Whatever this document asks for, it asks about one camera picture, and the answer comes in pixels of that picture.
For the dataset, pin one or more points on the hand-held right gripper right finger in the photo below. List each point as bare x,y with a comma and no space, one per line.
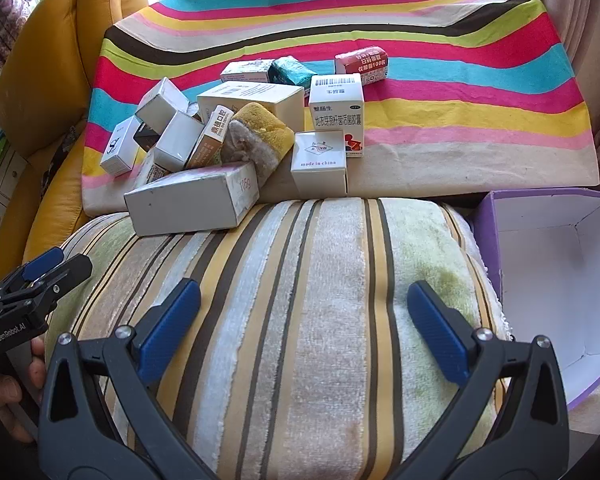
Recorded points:
440,335

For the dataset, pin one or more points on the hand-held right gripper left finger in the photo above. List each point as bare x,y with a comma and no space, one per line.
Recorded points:
170,330

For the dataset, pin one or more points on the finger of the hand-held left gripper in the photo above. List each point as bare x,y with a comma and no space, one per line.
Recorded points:
65,275
45,260

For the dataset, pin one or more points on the long white box pink side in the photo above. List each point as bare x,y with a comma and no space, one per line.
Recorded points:
180,205

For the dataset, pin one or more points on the small white box black logo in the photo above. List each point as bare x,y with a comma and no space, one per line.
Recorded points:
117,150

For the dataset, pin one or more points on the white box grey print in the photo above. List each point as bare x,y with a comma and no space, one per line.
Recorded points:
150,172

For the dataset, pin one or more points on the purple cardboard box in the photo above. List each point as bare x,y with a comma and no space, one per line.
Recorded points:
555,260

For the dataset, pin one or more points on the plain white box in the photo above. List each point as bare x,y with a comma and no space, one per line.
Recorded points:
162,102
177,142

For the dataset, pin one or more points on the orange brown box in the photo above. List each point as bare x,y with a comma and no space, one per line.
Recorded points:
211,135

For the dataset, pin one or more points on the white box diamond logo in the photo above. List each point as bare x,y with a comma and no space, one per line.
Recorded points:
320,170

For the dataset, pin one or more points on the yellow sponge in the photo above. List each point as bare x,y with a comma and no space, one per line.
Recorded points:
265,130

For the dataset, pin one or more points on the white medicine box red figure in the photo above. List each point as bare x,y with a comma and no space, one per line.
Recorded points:
337,110

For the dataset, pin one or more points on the large beige box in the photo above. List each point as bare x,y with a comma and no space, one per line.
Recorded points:
260,95

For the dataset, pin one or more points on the white box green print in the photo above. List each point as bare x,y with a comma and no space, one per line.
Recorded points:
245,71

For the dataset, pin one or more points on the red and white box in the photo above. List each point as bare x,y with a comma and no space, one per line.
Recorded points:
362,67

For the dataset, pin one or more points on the teal green box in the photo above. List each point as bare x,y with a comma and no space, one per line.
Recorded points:
292,71

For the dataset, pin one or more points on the person's left hand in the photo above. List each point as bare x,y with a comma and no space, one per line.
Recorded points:
37,370

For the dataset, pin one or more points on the white drawer cabinet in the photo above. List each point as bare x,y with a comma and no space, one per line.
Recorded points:
0,185

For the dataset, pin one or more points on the dark cloth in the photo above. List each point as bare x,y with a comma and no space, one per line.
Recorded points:
62,155

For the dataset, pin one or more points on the striped plush towel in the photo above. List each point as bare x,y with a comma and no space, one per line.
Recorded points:
305,310

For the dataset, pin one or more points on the yellow armchair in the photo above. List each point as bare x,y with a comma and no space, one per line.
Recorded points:
45,60

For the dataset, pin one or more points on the floral curtain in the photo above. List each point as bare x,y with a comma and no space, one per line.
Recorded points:
5,20

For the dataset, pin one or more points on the colourful striped cloth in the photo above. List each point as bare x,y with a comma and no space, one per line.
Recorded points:
430,60

